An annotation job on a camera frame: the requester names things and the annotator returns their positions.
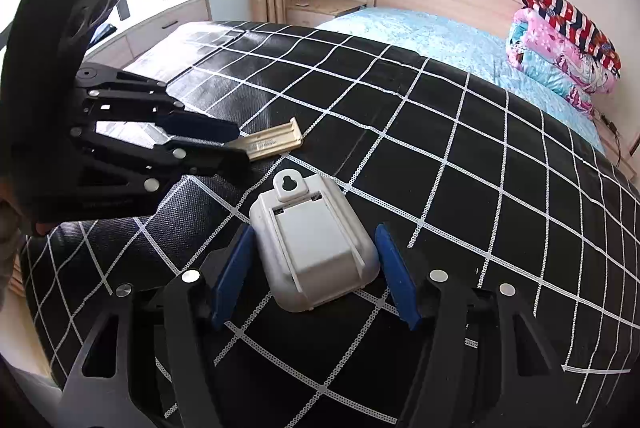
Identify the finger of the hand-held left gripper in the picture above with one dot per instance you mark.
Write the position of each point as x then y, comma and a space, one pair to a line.
210, 158
200, 127

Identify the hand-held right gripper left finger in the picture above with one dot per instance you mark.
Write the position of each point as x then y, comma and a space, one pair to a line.
230, 273

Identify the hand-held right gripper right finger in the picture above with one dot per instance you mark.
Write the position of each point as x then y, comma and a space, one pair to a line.
397, 273

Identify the beige plastic strip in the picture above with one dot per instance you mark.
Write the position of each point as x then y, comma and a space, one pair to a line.
275, 141

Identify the white plastic case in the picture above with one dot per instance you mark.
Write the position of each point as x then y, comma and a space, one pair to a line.
315, 248

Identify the light wooden drawer cabinet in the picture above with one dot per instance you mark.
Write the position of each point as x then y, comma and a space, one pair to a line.
150, 33

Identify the black checkered mat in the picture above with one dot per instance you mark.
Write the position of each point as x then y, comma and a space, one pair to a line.
450, 158

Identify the light wooden nightstand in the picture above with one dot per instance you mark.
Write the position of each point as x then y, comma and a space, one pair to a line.
320, 12

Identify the bed with light blue sheet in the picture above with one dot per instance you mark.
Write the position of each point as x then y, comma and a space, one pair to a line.
425, 33

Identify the pink folded blanket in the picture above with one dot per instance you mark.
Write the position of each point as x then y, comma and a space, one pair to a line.
550, 53

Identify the red blue striped folded blanket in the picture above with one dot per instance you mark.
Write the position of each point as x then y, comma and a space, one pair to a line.
575, 21

